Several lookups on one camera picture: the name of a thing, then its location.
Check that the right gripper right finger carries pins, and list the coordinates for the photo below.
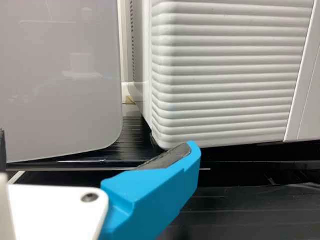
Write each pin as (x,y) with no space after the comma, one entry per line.
(150,200)

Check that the black platform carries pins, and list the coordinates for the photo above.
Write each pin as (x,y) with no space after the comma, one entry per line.
(250,215)
(135,140)

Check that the incubator door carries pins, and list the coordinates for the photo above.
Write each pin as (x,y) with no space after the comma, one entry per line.
(225,75)

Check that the white box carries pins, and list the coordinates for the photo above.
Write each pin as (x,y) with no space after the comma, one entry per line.
(60,75)

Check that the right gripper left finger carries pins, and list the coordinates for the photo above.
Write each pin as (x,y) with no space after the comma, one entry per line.
(2,150)

